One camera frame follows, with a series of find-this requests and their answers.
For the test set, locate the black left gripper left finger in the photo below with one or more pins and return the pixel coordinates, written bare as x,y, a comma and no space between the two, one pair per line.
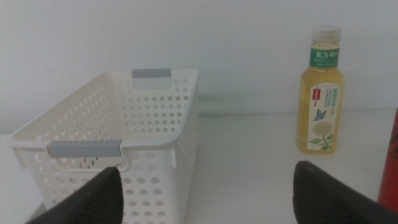
99,199

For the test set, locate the yellow tea bottle green label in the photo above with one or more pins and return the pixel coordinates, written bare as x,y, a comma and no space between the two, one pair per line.
320,118

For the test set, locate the red soda can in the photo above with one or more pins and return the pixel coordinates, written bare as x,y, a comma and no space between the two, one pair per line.
390,174

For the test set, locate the white perforated plastic basket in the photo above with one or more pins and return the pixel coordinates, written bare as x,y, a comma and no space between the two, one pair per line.
183,149

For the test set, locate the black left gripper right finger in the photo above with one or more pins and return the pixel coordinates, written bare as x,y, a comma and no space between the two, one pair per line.
323,199

